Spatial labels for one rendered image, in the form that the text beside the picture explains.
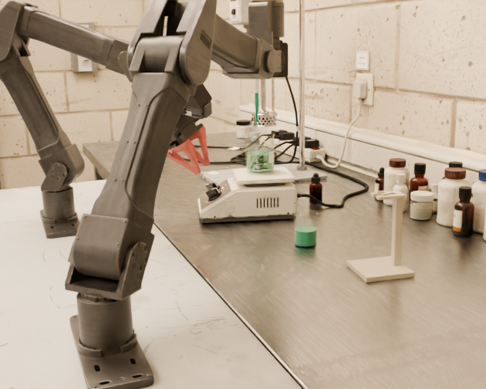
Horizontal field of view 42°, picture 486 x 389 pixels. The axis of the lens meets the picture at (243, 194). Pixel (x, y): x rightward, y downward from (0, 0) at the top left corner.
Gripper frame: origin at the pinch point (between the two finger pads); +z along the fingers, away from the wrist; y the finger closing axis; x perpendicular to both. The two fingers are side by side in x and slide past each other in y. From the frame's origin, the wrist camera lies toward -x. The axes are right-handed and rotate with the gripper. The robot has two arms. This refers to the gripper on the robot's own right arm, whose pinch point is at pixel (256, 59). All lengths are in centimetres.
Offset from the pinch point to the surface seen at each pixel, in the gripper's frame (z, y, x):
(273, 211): -7.3, -2.4, 30.1
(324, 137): 57, -27, 24
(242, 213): -7.4, 4.0, 30.3
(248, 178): -5.7, 2.6, 23.5
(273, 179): -6.9, -2.5, 23.6
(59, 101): 220, 83, 23
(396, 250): -38, -18, 29
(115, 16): 229, 51, -21
